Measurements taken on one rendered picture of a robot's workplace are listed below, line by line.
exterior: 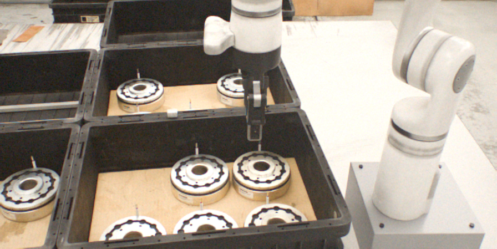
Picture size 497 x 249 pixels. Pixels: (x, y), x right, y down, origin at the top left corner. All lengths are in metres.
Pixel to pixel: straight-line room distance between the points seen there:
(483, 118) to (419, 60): 2.09
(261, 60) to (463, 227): 0.47
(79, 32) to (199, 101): 0.81
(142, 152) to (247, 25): 0.36
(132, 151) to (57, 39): 0.95
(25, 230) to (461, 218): 0.74
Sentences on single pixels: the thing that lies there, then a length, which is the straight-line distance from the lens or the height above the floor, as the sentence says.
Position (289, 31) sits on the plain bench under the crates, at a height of 0.70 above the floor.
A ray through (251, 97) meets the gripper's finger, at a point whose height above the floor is 1.06.
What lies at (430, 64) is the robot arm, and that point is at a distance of 0.78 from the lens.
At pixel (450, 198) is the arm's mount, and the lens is 1.02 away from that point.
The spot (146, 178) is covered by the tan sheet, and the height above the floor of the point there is 0.83.
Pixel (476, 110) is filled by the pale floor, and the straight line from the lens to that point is 2.92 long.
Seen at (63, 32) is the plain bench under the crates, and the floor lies 0.70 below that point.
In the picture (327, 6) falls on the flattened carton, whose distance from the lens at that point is 3.80.
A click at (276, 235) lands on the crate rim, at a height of 0.92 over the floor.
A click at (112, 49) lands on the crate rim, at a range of 1.18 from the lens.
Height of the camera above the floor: 1.44
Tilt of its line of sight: 33 degrees down
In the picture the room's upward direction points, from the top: straight up
